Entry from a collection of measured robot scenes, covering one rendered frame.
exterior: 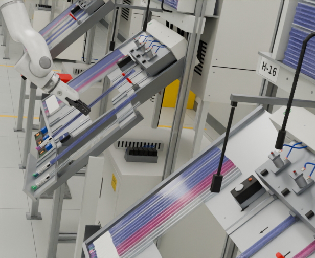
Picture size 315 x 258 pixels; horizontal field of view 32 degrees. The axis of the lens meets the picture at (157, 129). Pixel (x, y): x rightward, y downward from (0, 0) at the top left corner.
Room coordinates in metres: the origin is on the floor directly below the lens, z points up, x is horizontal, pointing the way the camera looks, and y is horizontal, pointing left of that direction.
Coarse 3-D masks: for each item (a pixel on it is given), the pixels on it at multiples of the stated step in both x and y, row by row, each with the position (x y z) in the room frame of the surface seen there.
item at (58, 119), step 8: (56, 112) 2.67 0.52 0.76; (64, 112) 2.61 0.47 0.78; (72, 112) 2.56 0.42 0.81; (56, 120) 2.57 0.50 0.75; (64, 120) 2.52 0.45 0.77; (80, 120) 2.42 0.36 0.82; (88, 120) 2.38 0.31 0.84; (56, 128) 2.46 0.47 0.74; (72, 128) 2.39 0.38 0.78; (80, 128) 2.34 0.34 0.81; (56, 136) 2.40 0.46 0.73; (56, 144) 2.32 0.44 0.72
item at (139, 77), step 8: (144, 32) 3.04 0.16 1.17; (120, 48) 3.02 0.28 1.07; (128, 48) 2.95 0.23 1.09; (136, 64) 2.68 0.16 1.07; (112, 72) 2.75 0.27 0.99; (120, 72) 2.70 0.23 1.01; (136, 72) 2.59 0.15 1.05; (144, 72) 2.54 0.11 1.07; (112, 80) 2.65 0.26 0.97; (136, 80) 2.50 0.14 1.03; (144, 80) 2.45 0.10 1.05; (120, 88) 2.52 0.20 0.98; (128, 88) 2.47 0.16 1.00
